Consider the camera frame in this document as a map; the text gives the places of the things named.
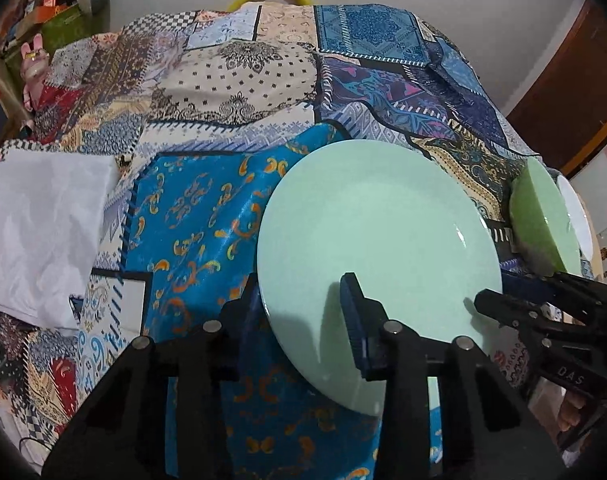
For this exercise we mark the white folded cloth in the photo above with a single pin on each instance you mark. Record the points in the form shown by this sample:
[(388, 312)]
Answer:
[(51, 222)]

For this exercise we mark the white spotted bowl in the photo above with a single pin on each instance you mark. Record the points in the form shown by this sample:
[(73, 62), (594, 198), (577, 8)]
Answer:
[(578, 217)]

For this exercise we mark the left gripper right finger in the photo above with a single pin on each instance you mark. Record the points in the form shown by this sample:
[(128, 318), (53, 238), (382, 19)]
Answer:
[(448, 412)]

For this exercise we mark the green box of clutter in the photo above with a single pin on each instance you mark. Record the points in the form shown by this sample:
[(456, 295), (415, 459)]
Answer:
[(60, 22)]

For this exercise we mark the patchwork bed cover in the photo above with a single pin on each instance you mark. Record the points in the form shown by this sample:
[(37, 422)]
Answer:
[(204, 113)]

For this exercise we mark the mint green bowl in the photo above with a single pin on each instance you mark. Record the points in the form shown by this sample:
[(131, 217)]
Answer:
[(541, 224)]

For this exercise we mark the person right hand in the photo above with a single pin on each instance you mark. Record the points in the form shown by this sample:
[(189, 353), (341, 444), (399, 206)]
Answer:
[(569, 414)]

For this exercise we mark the pink rabbit toy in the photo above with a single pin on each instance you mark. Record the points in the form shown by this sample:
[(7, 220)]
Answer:
[(34, 68)]

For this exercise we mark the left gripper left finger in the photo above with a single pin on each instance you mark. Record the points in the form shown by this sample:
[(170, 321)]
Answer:
[(119, 431)]

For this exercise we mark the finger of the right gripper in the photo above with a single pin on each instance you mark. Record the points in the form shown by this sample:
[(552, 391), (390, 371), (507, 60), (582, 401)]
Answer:
[(563, 313)]

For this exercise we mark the mint green plate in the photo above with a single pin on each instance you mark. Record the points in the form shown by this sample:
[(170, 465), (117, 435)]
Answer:
[(399, 223)]

